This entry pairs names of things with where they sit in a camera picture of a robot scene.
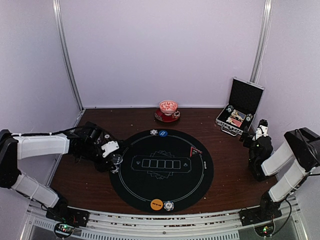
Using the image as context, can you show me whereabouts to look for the chip roll in case left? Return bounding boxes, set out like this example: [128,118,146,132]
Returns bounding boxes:
[225,105,234,113]

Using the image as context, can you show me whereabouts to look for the aluminium frame post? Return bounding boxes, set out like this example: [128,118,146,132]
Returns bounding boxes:
[249,0,273,84]
[52,0,84,112]

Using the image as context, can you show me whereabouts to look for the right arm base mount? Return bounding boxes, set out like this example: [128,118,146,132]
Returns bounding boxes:
[239,199,282,237]

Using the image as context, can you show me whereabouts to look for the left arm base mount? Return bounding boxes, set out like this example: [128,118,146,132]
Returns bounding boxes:
[41,196,90,240]

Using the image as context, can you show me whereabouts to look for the left aluminium frame post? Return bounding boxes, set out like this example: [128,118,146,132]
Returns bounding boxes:
[52,0,84,112]

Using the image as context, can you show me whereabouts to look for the triangular all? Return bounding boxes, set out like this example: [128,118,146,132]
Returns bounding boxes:
[190,146,203,157]

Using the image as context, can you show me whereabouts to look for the clear dealer button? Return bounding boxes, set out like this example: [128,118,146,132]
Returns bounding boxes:
[112,154,123,165]

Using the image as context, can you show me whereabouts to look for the right aluminium frame post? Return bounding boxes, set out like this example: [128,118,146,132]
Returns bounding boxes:
[249,0,273,84]

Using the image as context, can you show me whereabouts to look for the orange big blind button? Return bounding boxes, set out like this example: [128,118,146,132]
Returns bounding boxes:
[150,198,164,211]

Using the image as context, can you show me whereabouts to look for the chip roll in case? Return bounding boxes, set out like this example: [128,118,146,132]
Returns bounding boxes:
[225,105,234,113]
[245,113,254,123]

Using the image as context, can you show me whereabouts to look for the blue small blind button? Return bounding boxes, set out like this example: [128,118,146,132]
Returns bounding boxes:
[158,130,168,137]

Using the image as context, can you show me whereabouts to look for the aluminium poker case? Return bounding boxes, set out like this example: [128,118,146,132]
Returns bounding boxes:
[215,77,265,137]

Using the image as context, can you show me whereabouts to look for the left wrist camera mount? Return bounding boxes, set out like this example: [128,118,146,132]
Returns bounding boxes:
[100,141,119,158]

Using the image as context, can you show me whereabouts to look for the round black poker mat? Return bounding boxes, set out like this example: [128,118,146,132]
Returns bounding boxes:
[109,129,214,214]

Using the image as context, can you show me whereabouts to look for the chip roll in case right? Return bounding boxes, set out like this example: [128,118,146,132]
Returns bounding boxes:
[245,113,254,123]

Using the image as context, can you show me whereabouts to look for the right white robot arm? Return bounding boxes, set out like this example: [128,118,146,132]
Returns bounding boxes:
[240,125,320,221]

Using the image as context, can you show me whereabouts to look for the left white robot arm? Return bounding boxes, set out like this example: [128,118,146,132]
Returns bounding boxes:
[0,121,123,222]

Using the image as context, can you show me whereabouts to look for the red floral saucer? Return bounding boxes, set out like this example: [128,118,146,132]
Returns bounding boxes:
[154,108,181,123]

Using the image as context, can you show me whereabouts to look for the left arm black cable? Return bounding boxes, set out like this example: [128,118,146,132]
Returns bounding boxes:
[9,126,88,141]

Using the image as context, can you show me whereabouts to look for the red patterned bowl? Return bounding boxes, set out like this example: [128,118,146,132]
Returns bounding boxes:
[159,100,178,116]

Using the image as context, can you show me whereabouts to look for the red playing card deck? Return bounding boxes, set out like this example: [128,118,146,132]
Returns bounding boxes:
[226,117,243,128]

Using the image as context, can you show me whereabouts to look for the playing card deck in case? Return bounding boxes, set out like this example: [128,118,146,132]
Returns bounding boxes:
[231,109,246,122]

